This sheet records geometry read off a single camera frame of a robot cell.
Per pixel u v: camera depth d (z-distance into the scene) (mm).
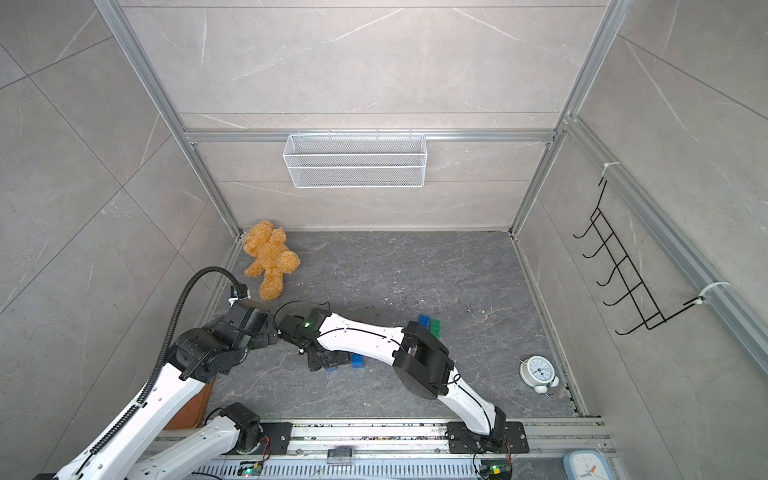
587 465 681
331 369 839
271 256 1011
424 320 933
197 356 457
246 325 537
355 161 1005
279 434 733
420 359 531
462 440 734
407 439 748
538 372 802
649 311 621
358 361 835
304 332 586
